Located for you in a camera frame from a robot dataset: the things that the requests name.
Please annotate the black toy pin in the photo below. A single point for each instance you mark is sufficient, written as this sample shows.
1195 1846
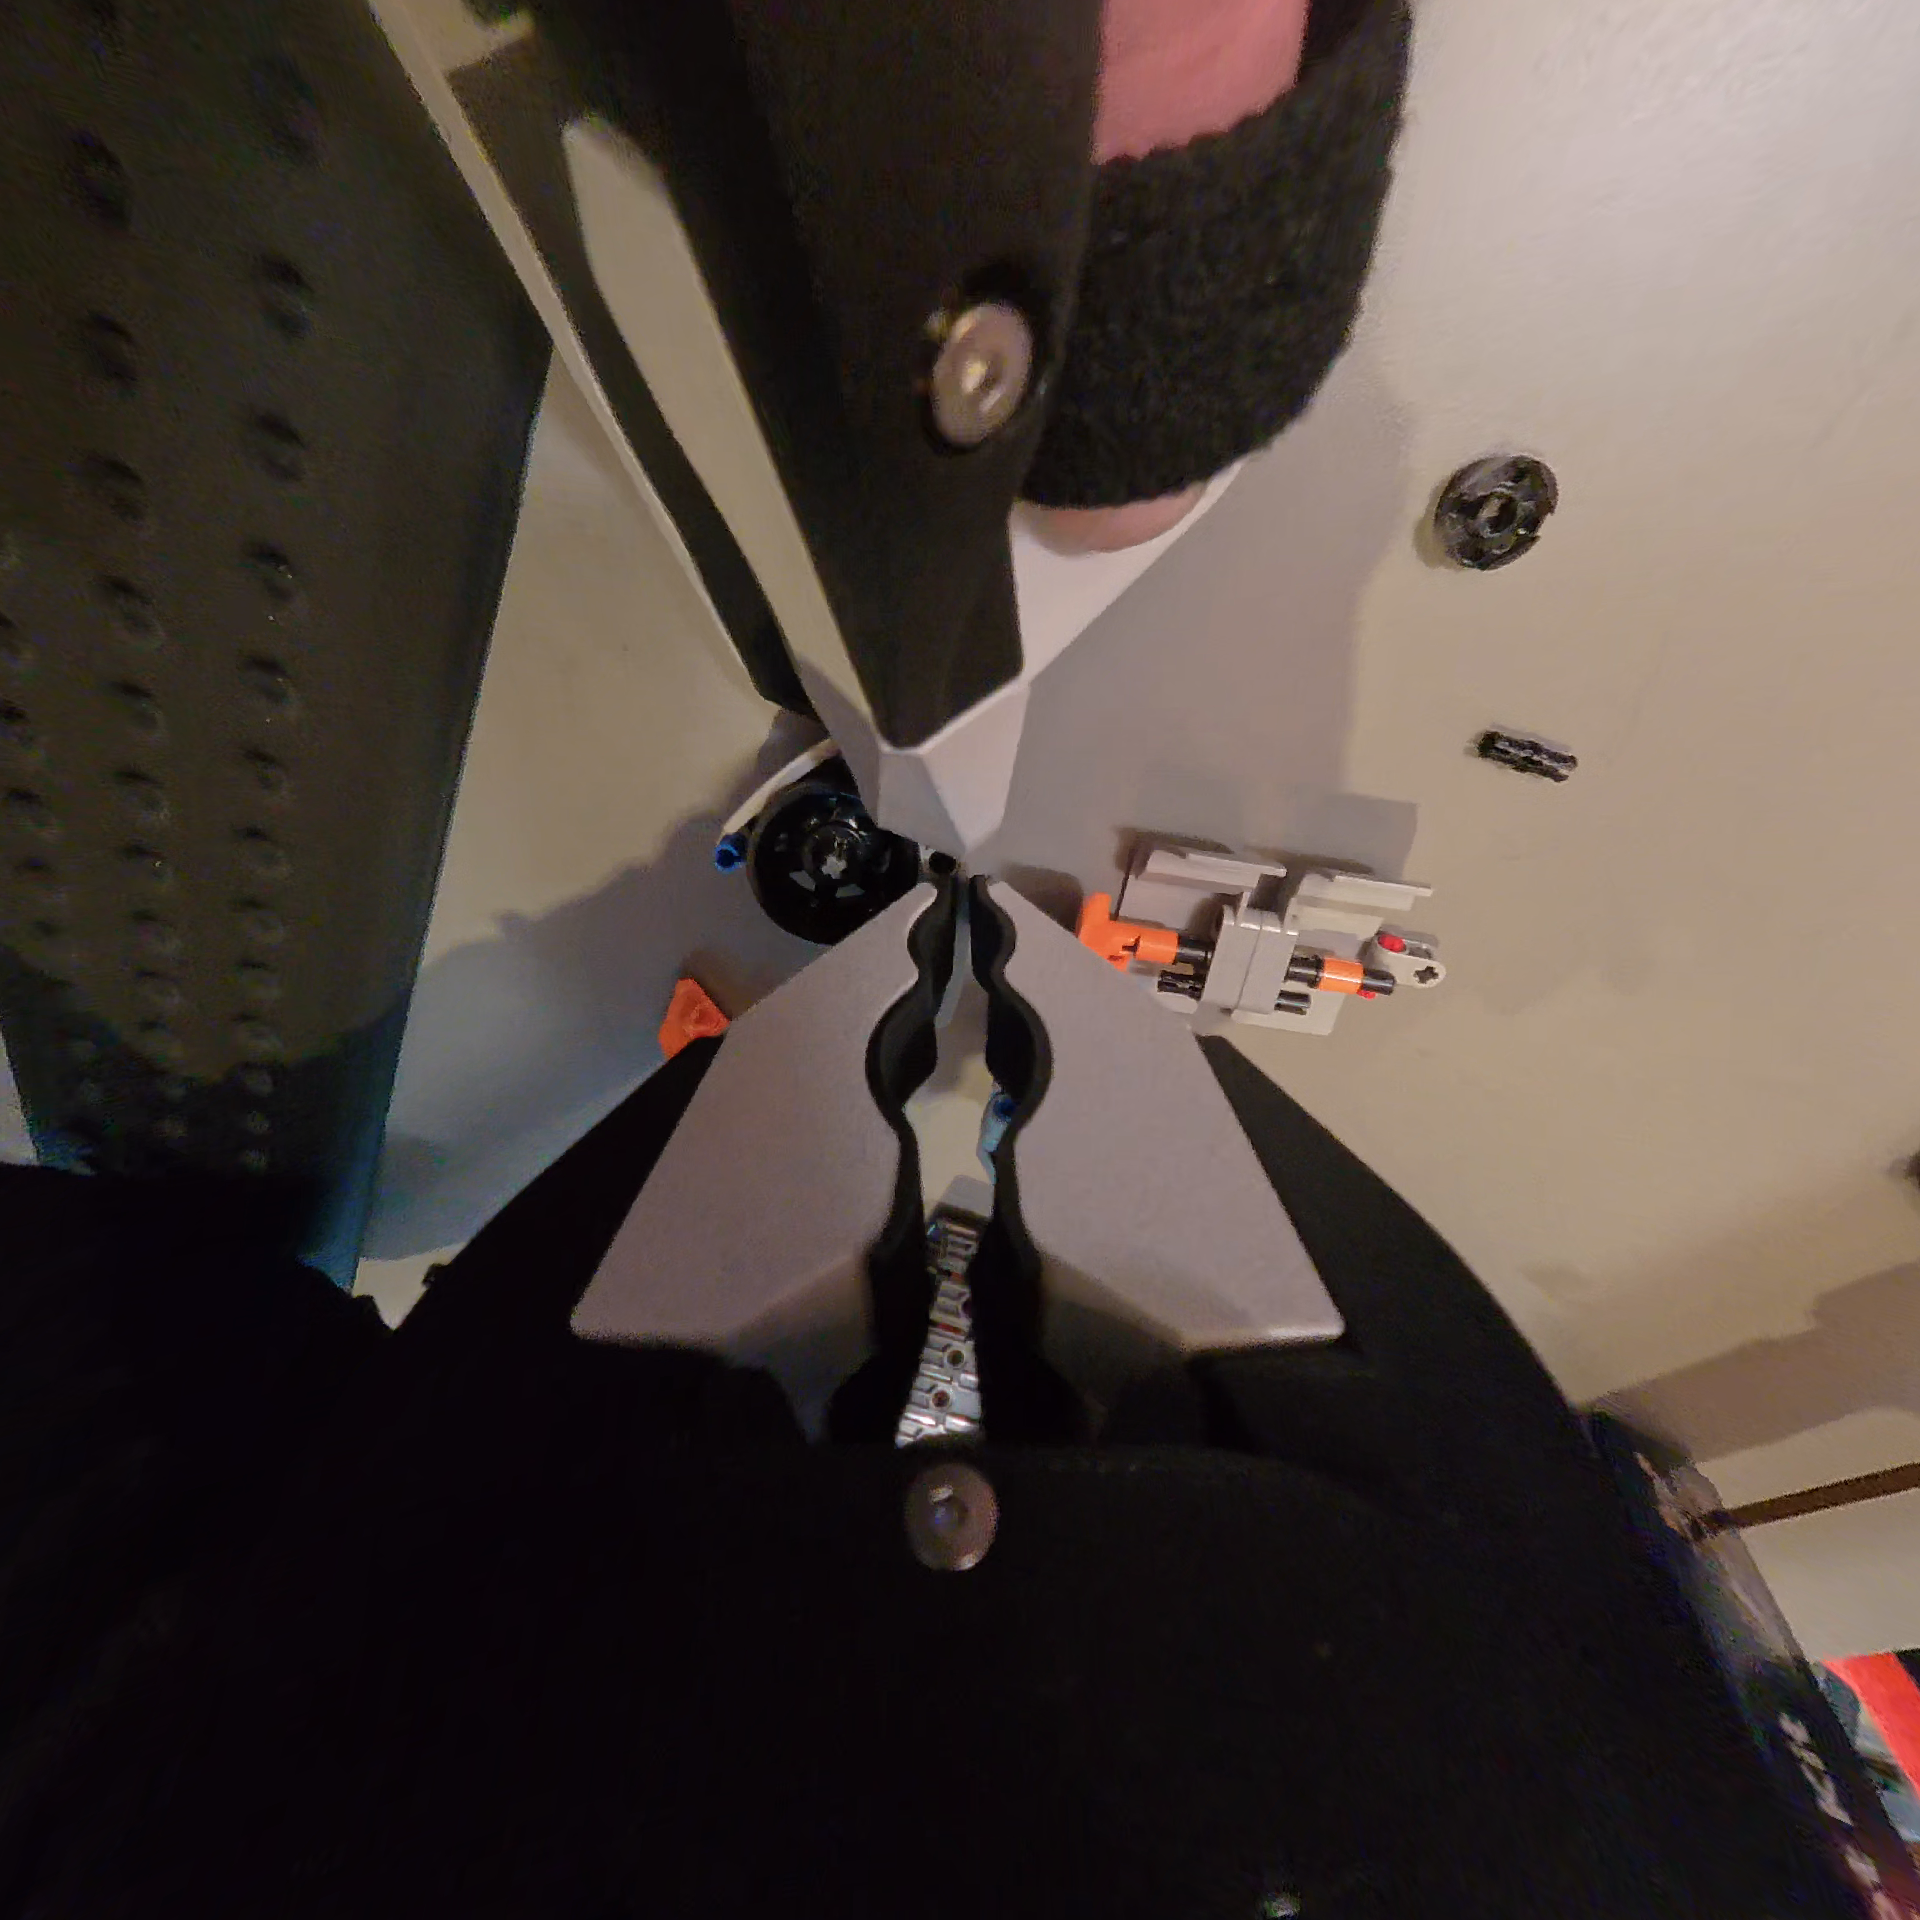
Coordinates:
1524 758

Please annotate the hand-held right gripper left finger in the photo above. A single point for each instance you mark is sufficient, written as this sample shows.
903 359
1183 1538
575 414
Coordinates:
748 1169

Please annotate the orange translucent toy brick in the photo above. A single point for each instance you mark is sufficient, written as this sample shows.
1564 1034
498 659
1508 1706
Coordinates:
691 1018

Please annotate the black round toy brick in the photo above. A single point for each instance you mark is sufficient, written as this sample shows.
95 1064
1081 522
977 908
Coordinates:
1462 517

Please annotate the grey panel wheel toy assembly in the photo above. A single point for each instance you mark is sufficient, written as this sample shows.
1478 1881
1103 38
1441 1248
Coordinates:
833 879

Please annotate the blue red printed cardboard box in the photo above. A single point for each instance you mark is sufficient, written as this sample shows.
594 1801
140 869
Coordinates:
1860 1725

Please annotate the grey orange toy brick assembly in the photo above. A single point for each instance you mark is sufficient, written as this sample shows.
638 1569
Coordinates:
1273 960

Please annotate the small blue toy piece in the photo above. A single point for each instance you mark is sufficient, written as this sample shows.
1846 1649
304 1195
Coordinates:
1000 1116

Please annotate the black perforated pad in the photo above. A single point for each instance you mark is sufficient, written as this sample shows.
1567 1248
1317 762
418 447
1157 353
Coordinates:
224 602

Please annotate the person's left hand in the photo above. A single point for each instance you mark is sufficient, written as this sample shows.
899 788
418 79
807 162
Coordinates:
1229 300

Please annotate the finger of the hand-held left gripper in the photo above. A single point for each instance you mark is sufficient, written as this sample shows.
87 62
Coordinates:
707 377
1066 602

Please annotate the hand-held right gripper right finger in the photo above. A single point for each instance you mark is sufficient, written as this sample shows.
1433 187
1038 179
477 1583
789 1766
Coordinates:
1169 1199

